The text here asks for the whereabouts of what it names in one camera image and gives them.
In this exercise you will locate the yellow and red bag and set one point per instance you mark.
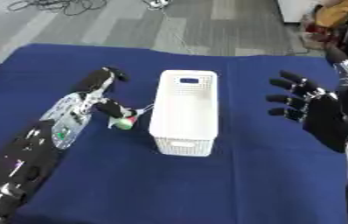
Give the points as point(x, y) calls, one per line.
point(330, 17)

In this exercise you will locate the white power strip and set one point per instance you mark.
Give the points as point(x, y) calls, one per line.
point(157, 3)

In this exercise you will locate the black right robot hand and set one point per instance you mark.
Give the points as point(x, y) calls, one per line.
point(330, 116)

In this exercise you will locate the white cabinet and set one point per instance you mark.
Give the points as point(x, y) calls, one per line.
point(297, 10)

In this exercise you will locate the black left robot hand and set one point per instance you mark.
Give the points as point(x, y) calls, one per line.
point(96, 80)

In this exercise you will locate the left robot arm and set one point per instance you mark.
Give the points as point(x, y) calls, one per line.
point(24, 163)

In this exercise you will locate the white perforated plastic basket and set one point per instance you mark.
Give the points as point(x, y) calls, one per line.
point(185, 116)

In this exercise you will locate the green white red toy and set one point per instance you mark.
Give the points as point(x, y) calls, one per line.
point(124, 123)

